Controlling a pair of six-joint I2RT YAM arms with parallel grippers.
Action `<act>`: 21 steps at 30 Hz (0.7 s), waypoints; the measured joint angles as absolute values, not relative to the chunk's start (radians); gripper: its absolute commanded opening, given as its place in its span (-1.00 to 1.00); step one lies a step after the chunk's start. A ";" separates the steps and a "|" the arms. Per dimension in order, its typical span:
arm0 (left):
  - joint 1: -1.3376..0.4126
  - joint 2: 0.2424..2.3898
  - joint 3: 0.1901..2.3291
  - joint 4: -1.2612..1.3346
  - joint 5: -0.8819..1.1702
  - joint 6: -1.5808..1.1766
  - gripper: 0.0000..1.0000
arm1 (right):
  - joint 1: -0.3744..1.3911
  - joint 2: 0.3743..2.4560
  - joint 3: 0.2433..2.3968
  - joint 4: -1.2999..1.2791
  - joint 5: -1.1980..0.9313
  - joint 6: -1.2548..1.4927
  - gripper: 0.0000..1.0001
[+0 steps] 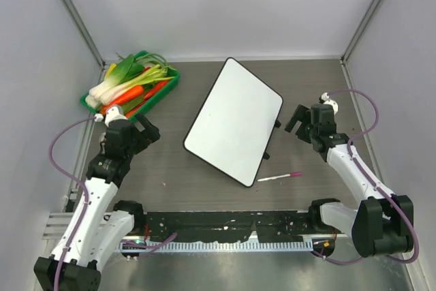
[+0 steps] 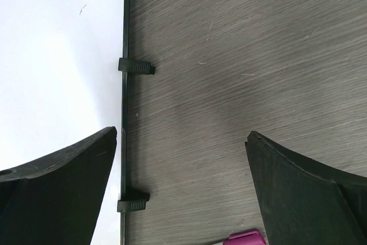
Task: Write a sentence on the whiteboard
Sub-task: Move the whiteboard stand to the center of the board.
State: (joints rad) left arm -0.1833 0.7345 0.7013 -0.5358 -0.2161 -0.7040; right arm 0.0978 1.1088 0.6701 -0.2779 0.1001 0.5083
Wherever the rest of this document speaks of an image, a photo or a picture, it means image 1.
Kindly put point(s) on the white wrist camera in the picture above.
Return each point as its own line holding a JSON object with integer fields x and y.
{"x": 114, "y": 113}
{"x": 325, "y": 98}

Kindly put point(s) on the white whiteboard with black frame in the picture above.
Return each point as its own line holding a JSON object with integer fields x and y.
{"x": 234, "y": 125}

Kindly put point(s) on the white marker with pink cap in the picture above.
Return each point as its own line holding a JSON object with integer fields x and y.
{"x": 292, "y": 174}

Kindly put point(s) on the white slotted cable duct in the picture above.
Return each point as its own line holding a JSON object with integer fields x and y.
{"x": 248, "y": 246}

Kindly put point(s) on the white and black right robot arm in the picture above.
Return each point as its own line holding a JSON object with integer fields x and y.
{"x": 382, "y": 223}

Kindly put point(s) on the red chili pepper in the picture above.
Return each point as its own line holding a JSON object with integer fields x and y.
{"x": 155, "y": 89}

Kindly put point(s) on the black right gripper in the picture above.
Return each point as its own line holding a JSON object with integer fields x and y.
{"x": 302, "y": 114}

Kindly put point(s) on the white and green leek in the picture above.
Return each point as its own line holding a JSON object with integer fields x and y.
{"x": 108, "y": 90}

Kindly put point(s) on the yellow pepper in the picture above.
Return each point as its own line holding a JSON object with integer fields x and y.
{"x": 109, "y": 70}

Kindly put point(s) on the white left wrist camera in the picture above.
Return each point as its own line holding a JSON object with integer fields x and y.
{"x": 114, "y": 113}

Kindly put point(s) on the green plastic tray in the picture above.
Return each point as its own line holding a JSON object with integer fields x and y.
{"x": 147, "y": 59}

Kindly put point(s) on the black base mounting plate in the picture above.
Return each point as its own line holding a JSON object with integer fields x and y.
{"x": 233, "y": 226}

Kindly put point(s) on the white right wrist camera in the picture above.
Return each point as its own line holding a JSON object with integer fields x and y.
{"x": 325, "y": 98}

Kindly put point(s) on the green bok choy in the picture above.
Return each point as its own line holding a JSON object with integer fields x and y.
{"x": 124, "y": 71}

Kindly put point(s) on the green spinach leaves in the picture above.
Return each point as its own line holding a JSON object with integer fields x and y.
{"x": 130, "y": 107}

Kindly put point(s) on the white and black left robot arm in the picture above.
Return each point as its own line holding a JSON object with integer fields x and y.
{"x": 77, "y": 261}

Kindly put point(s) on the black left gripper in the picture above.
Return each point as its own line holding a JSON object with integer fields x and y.
{"x": 149, "y": 135}

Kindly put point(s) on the orange carrot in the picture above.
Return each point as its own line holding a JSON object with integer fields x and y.
{"x": 127, "y": 96}

